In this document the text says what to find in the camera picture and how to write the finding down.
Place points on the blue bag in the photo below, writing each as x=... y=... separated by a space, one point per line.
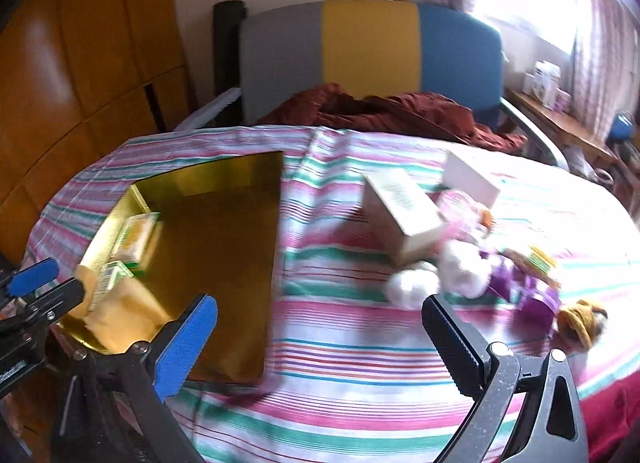
x=621 y=128

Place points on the brown red cloth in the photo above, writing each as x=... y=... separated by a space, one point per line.
x=400 y=113

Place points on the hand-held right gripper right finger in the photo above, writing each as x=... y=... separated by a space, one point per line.
x=452 y=343

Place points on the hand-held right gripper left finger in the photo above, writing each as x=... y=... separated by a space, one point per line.
x=185 y=343

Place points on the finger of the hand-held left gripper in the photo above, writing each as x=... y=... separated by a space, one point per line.
x=32 y=275
x=65 y=298

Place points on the white printed carton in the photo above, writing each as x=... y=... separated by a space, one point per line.
x=542 y=80

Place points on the white pink plush toy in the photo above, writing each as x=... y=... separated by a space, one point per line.
x=460 y=265

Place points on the beige paper packet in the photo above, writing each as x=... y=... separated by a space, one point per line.
x=125 y=320

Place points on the wooden desk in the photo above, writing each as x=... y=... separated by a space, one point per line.
x=565 y=128

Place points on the white box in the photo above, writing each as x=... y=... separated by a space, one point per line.
x=470 y=175

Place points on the green yellow small carton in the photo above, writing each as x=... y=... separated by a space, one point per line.
x=132 y=238
x=112 y=279

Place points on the beige cardboard box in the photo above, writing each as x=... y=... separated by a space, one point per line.
x=405 y=213

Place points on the yellow knitted pouch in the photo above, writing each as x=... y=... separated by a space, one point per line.
x=580 y=323

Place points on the gold cardboard box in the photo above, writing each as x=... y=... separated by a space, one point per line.
x=225 y=243

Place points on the white green snack packet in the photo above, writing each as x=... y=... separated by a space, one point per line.
x=539 y=260

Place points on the grey yellow blue chair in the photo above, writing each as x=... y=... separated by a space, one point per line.
x=370 y=43

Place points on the purple small carton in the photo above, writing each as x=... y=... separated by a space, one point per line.
x=561 y=100

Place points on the purple snack packet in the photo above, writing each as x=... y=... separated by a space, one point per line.
x=530 y=295

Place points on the wooden wardrobe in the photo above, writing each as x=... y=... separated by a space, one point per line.
x=75 y=68

